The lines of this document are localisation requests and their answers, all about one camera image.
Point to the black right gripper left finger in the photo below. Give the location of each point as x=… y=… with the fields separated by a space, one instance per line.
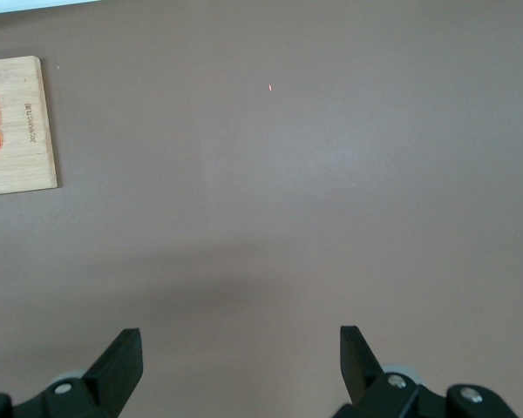
x=91 y=392

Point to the bamboo cutting board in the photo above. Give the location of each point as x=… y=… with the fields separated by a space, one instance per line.
x=22 y=165

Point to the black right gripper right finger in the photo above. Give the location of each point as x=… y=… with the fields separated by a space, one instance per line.
x=375 y=392

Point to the brown table mat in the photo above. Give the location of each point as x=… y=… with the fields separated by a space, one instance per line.
x=287 y=196

